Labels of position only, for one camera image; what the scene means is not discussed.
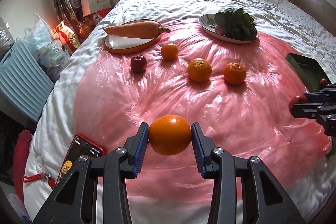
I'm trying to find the small orange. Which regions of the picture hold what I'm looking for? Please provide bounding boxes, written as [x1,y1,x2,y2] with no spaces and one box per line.
[161,43,179,60]

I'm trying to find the dark red apple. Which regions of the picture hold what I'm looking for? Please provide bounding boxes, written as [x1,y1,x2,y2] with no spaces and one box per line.
[130,55,147,73]

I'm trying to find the green tray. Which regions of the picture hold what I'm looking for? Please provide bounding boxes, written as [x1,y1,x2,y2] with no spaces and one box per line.
[285,53,331,92]

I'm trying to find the smartphone red case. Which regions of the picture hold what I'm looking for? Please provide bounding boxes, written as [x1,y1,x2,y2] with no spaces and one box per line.
[56,135,105,183]

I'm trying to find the pink plastic sheet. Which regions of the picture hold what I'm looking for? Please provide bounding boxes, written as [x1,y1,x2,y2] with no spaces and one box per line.
[73,19,331,186]

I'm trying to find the red cloth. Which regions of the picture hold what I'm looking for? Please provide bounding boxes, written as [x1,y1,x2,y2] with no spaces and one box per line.
[12,130,32,201]

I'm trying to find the wooden headboard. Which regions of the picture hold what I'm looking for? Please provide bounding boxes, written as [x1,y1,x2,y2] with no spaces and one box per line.
[287,0,336,36]

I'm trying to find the green leafy vegetable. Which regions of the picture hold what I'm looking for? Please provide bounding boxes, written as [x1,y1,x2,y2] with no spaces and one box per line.
[214,8,257,41]

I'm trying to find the light blue suitcase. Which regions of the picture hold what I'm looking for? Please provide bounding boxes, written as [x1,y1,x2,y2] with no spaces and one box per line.
[1,41,54,122]

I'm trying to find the silver plate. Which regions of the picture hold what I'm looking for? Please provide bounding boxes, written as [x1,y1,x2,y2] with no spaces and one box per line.
[198,14,258,44]

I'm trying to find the white bed quilt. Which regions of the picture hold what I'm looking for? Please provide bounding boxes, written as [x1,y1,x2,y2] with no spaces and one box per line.
[25,0,335,221]

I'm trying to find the orange rimmed white plate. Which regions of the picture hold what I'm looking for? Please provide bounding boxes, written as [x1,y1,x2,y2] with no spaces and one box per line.
[104,19,161,54]

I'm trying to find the clear plastic bags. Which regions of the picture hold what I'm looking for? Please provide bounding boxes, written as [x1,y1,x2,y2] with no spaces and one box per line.
[24,13,70,83]

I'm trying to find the red rice bag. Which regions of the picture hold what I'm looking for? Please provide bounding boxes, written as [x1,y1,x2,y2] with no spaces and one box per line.
[52,20,80,55]

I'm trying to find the oil bottle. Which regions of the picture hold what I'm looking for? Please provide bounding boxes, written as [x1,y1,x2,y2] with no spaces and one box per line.
[77,22,91,40]

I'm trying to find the large carrot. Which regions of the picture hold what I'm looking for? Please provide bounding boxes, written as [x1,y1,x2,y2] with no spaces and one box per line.
[104,20,170,39]

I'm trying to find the red plush toy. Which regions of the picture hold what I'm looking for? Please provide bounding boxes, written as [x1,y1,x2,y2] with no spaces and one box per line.
[90,8,112,24]

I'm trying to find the red lanyard strap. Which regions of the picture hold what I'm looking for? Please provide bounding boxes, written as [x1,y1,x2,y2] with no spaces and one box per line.
[22,172,56,189]

